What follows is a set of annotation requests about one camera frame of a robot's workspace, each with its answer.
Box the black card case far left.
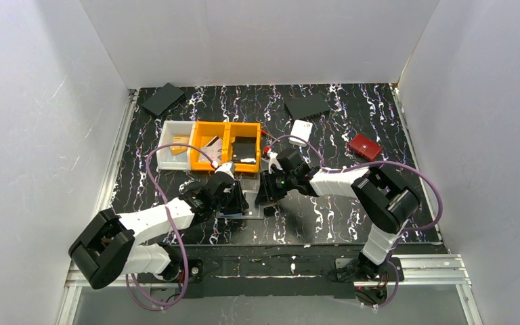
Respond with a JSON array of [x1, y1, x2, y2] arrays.
[[141, 83, 186, 117]]

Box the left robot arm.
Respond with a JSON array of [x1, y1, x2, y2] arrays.
[[68, 171, 248, 290]]

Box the black card case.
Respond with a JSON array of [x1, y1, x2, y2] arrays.
[[141, 83, 186, 117], [284, 93, 330, 120]]

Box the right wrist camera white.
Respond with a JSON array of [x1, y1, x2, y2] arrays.
[[261, 146, 283, 175]]

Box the silver cards in orange bin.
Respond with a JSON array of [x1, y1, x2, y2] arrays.
[[201, 136, 223, 164]]

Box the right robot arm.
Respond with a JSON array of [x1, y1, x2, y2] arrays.
[[255, 148, 421, 267]]

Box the red card holder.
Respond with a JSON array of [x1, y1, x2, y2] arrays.
[[348, 133, 383, 161]]

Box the red handled small tool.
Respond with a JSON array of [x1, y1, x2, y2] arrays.
[[261, 129, 276, 140]]

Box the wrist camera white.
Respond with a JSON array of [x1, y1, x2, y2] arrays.
[[215, 162, 236, 179], [261, 146, 283, 175]]

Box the black card case far centre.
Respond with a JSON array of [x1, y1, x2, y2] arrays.
[[284, 93, 330, 120]]

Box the black cards in orange bin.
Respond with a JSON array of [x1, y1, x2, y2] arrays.
[[232, 137, 257, 165]]

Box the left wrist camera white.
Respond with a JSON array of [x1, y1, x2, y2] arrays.
[[215, 162, 236, 179]]

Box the grey card holder blue inside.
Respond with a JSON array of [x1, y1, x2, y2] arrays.
[[216, 190, 264, 219]]

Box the orange double bin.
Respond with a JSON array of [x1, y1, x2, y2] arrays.
[[190, 121, 262, 173]]

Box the white plastic bin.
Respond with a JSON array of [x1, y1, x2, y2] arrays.
[[156, 121, 196, 171]]

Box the white card holder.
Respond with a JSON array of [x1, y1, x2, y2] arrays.
[[288, 120, 313, 147]]

